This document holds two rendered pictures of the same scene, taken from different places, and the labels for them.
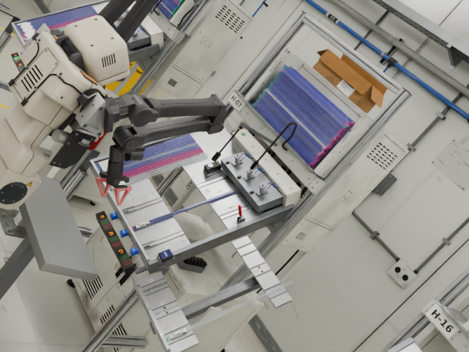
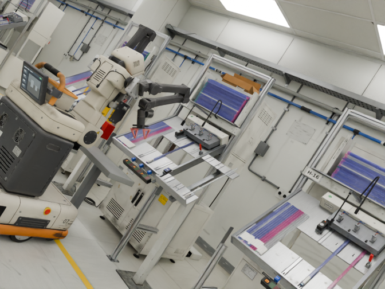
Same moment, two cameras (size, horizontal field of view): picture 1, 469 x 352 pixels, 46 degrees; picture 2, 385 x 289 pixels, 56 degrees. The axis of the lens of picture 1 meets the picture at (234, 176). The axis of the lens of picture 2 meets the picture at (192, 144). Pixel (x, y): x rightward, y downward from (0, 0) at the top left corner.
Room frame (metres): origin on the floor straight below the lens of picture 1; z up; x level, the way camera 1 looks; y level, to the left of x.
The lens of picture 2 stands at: (-0.67, -0.07, 1.10)
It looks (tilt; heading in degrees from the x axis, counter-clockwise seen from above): 1 degrees down; 0
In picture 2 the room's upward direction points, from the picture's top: 33 degrees clockwise
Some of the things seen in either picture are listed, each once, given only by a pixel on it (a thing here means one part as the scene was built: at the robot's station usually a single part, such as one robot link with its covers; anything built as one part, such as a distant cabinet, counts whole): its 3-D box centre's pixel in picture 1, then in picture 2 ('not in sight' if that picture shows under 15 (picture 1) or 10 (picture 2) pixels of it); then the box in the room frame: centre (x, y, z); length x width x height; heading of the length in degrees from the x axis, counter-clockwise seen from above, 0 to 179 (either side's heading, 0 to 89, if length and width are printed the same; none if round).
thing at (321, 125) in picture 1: (304, 116); (223, 101); (2.64, -0.07, 1.52); 0.51 x 0.13 x 0.27; 52
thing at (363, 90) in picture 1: (359, 81); (245, 85); (2.94, -0.17, 1.82); 0.68 x 0.30 x 0.20; 52
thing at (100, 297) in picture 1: (160, 289); (154, 212); (2.77, -0.10, 0.31); 0.70 x 0.65 x 0.62; 52
